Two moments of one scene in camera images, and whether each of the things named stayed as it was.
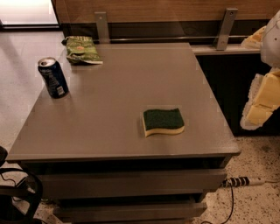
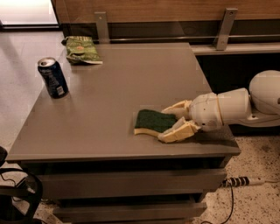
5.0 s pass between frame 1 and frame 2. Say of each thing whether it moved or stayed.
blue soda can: stayed
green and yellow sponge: moved
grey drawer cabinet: stayed
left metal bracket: stayed
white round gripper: moved
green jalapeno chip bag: stayed
